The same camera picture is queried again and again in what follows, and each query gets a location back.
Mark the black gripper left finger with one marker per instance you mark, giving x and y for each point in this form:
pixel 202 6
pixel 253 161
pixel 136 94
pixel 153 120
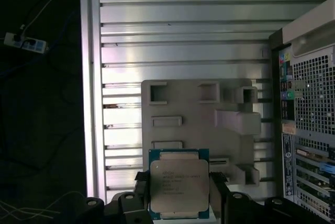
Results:
pixel 131 208

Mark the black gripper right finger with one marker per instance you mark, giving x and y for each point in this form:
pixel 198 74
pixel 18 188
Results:
pixel 235 208

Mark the silver-topped CPU green edge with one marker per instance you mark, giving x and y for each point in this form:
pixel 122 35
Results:
pixel 178 182

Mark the grey plastic parts rack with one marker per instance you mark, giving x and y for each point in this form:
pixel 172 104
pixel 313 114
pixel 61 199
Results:
pixel 199 135

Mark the black and silver PC case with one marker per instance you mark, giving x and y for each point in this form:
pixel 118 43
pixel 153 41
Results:
pixel 314 103

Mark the white power strip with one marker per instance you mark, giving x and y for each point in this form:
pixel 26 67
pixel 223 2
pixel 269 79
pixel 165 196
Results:
pixel 26 42

